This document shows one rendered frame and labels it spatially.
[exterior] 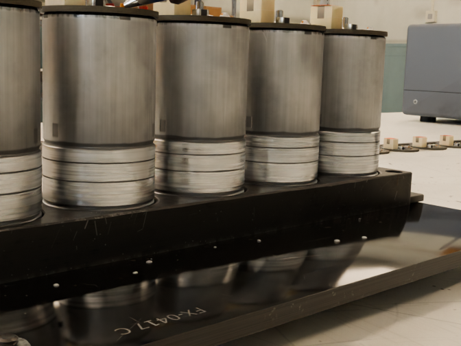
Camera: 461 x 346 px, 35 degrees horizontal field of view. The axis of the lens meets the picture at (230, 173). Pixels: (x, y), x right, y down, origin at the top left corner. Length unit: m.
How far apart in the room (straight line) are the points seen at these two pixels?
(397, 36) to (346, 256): 5.84
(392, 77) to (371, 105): 5.78
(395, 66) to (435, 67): 5.25
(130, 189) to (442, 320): 0.07
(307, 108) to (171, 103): 0.04
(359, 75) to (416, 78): 0.54
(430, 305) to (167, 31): 0.09
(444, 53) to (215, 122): 0.57
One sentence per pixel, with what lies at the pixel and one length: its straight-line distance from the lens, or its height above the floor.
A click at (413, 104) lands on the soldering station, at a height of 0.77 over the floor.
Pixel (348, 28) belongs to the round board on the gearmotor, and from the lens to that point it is 0.21.
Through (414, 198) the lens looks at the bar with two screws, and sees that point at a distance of 0.23.
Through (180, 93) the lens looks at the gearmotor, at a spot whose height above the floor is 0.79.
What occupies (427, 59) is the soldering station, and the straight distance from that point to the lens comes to 0.74.
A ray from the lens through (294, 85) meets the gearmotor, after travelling 0.19.
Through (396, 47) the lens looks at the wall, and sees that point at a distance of 5.98.
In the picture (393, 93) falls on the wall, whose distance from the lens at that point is 5.98.
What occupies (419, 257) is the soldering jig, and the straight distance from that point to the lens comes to 0.17.
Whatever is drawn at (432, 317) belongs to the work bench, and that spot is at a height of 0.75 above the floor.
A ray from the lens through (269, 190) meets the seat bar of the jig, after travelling 0.18.
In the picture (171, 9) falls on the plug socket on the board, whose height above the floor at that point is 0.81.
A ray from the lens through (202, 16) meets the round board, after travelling 0.17.
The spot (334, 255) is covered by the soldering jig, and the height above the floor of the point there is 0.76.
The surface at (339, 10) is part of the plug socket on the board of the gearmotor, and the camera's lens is 0.21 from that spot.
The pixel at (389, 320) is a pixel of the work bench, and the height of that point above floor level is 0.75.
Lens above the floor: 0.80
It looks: 9 degrees down
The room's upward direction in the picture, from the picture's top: 2 degrees clockwise
